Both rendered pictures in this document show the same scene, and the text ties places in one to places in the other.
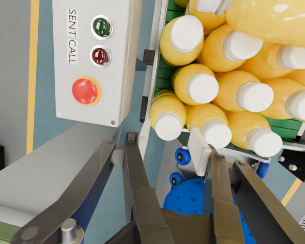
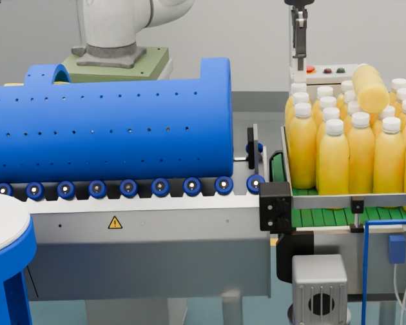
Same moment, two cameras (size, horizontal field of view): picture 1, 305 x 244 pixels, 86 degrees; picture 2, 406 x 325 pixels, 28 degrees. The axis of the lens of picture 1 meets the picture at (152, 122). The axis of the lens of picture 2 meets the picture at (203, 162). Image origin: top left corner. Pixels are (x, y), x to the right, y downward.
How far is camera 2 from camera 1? 2.05 m
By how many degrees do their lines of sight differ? 64
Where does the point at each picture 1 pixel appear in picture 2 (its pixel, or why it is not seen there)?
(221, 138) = (300, 95)
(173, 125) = (301, 85)
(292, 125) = (306, 221)
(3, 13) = not seen: hidden behind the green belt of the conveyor
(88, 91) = (309, 68)
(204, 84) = (327, 88)
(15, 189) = not seen: hidden behind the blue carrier
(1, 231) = (156, 72)
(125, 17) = (348, 75)
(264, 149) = (299, 105)
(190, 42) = (345, 83)
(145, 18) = not seen: outside the picture
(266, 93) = (331, 100)
